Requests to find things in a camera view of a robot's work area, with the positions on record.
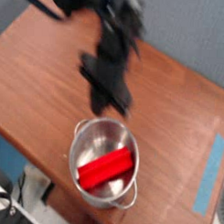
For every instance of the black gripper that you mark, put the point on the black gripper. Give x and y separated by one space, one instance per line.
106 76

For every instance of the silver metal pot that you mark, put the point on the silver metal pot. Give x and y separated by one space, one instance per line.
93 139

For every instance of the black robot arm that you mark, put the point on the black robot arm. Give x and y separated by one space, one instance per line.
121 25

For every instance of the red rectangular block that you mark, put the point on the red rectangular block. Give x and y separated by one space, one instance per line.
105 167

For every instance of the blue tape strip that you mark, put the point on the blue tape strip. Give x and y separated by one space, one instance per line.
209 176

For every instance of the grey fan grille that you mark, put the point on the grey fan grille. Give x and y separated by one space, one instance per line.
221 208

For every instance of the black device with handle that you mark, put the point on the black device with handle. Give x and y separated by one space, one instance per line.
10 214

